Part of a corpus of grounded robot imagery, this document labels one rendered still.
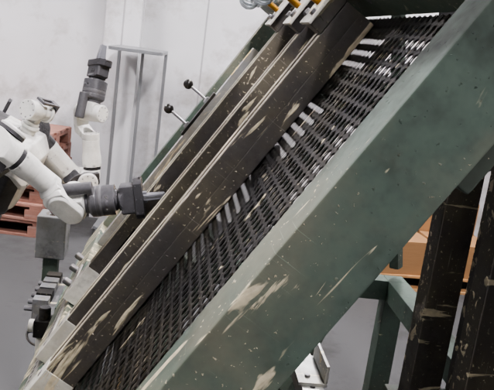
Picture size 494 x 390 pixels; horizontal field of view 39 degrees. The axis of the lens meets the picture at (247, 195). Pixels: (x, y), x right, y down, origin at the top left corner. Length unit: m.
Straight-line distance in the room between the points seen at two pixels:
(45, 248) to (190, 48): 3.55
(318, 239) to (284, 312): 0.09
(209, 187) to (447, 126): 0.70
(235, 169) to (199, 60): 4.87
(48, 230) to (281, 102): 1.77
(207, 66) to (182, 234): 4.86
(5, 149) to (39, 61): 4.59
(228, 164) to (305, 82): 0.22
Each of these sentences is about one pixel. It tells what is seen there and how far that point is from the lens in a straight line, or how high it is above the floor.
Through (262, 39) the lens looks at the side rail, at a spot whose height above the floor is 1.74.
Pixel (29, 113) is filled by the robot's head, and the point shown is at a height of 1.41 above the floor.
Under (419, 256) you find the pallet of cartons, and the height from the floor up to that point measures 0.28.
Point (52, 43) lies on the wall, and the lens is 6.46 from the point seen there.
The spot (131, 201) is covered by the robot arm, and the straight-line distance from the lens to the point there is 2.01.
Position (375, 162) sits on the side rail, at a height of 1.63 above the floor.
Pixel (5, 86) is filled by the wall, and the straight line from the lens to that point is 6.61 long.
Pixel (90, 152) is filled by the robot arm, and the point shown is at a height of 1.24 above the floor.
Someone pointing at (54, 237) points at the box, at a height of 0.85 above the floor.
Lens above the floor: 1.74
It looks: 13 degrees down
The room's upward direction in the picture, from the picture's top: 8 degrees clockwise
